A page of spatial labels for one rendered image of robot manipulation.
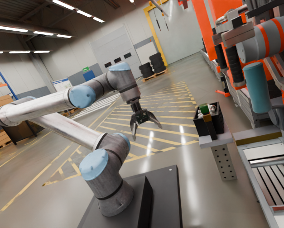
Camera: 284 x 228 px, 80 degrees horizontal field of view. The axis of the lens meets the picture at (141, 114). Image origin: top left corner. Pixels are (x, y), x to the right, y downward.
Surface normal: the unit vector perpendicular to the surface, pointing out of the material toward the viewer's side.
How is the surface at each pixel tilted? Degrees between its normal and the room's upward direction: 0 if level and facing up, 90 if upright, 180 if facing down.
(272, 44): 102
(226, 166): 90
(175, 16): 90
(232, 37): 90
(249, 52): 109
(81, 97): 92
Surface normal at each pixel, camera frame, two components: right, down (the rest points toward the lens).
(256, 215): -0.40, -0.88
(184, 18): -0.14, 0.35
